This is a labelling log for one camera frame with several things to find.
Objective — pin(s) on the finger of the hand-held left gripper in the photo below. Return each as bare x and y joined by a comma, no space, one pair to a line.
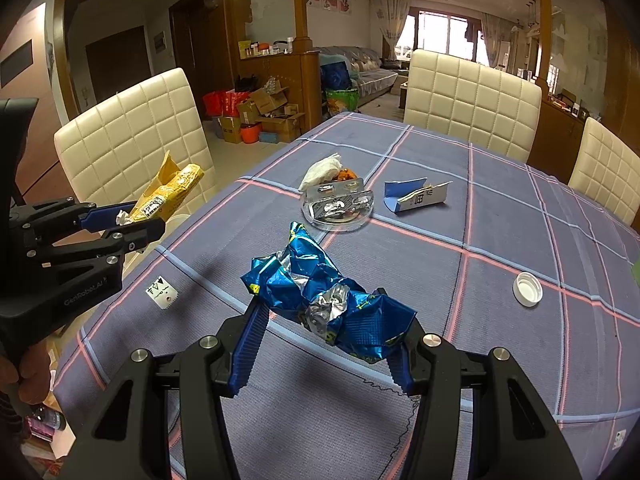
102,215
135,235

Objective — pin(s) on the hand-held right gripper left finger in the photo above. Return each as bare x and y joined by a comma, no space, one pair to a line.
245,355

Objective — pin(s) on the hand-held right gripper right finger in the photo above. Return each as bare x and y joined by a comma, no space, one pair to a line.
400,367

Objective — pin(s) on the yellow snack wrapper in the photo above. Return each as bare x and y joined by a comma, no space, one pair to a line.
170,190

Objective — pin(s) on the blue foil wrapper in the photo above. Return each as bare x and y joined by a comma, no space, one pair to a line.
300,280

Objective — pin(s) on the person's left hand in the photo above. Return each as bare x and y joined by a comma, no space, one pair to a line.
35,375

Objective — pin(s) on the white tablecloth tag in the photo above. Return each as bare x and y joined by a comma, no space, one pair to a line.
161,292

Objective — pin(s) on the cream quilted dining chair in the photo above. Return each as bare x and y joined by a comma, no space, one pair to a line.
125,125
610,170
470,100

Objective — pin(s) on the blue plaid tablecloth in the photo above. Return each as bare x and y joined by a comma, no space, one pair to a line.
500,360

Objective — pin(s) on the white bottle cap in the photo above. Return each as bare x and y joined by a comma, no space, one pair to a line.
527,288

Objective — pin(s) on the orange bucket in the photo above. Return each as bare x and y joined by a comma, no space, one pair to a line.
250,134

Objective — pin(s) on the red bag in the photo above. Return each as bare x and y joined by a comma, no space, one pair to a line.
225,104

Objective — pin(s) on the silver foil blister pack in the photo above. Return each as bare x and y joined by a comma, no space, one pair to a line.
337,217

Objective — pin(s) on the blue and white carton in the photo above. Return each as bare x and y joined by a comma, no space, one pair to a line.
415,197

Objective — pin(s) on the pile of cardboard boxes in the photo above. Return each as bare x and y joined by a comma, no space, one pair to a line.
270,110

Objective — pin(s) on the crumpled white tissue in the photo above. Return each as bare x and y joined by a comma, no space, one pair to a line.
320,172

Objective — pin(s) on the orange peel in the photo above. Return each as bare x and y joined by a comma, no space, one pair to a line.
345,176

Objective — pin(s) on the wooden partition counter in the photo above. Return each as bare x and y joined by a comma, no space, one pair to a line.
280,70

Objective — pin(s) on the colourful woven bag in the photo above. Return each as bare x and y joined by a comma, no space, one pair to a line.
342,100

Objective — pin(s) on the blue bag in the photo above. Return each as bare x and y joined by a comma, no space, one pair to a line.
334,76

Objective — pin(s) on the grey sofa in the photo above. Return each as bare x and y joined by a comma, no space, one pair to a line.
365,67

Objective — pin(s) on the wooden pillar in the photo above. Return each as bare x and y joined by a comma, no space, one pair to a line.
302,5
542,20

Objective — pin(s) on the patterned curtain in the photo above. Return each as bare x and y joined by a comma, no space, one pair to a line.
390,25
492,35

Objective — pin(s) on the white standing air conditioner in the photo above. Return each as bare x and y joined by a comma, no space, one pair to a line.
505,54

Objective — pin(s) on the window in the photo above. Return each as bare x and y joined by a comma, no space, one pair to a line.
447,35

